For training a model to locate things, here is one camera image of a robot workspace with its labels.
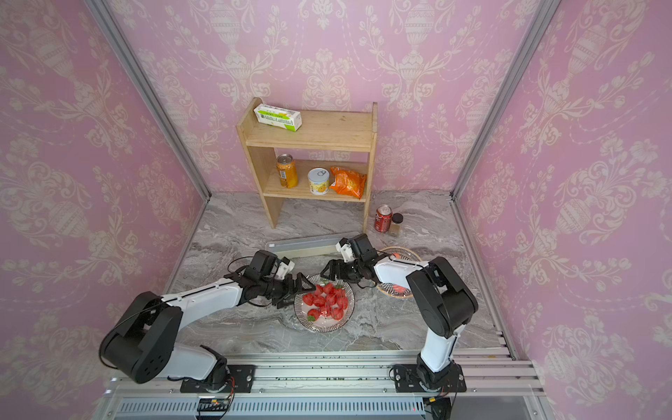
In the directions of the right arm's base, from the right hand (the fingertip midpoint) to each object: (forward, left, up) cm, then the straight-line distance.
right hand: (329, 275), depth 90 cm
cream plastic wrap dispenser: (+13, +8, 0) cm, 15 cm away
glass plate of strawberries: (-11, +1, 0) cm, 11 cm away
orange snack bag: (+24, -8, +21) cm, 33 cm away
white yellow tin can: (+25, +2, +22) cm, 33 cm away
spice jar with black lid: (+19, -26, +1) cm, 32 cm away
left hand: (-8, +7, +2) cm, 10 cm away
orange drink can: (+26, +12, +26) cm, 39 cm away
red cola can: (+20, -21, +5) cm, 30 cm away
